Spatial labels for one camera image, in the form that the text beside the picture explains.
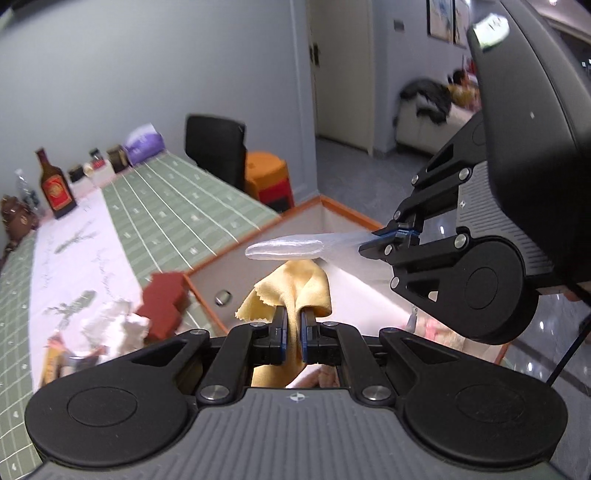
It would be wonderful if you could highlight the yellow cloth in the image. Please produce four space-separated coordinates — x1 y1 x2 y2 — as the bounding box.
235 260 333 388

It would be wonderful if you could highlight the dark clothing pile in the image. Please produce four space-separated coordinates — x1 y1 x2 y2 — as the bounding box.
399 78 454 125

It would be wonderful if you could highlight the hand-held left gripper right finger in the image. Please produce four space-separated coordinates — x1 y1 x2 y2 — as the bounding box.
300 310 455 404

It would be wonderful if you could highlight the dark glass jar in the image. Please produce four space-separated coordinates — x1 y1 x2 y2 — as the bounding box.
106 145 129 173

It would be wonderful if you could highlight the orange snack packet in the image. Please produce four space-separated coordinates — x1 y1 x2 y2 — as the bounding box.
39 335 102 387

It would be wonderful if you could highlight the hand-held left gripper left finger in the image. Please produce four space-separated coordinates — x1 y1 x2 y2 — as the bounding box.
131 306 290 404

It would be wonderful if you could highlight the red-brown sponge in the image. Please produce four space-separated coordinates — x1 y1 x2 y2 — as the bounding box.
139 271 192 344

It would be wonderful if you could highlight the pink cloth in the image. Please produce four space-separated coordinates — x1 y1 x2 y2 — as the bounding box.
413 314 506 365

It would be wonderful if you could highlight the framed wall picture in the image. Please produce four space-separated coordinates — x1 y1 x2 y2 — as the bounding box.
427 0 455 43
453 0 472 49

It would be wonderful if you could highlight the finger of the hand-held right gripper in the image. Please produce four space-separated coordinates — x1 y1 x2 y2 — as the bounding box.
379 113 485 234
359 232 474 309

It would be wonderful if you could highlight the brown plush bear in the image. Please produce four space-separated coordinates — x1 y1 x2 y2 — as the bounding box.
0 195 40 241

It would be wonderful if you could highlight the white paper towel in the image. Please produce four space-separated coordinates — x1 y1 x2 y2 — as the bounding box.
81 298 151 360

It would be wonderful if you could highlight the black chair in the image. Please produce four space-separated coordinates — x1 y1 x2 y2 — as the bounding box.
185 114 247 192

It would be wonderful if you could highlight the white sofa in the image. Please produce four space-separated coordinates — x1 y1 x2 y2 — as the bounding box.
394 99 483 158

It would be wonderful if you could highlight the cream door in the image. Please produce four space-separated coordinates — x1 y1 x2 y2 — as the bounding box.
307 0 375 156

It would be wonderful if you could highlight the brown liquor bottle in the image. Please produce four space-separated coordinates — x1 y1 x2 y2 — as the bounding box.
34 147 77 220

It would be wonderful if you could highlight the small white box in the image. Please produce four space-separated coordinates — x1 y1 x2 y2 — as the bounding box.
69 164 116 197

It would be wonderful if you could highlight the orange stool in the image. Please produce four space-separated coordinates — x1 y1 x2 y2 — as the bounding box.
244 151 295 214

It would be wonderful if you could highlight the black cable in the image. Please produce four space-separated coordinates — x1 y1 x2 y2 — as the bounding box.
545 314 591 385

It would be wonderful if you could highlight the clear water bottle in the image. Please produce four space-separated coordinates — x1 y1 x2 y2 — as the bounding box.
14 168 40 217

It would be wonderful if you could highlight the purple tissue pack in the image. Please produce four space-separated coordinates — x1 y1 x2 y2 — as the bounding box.
124 124 166 165

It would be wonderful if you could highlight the green checked tablecloth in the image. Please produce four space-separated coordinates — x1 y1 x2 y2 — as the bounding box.
0 150 282 480

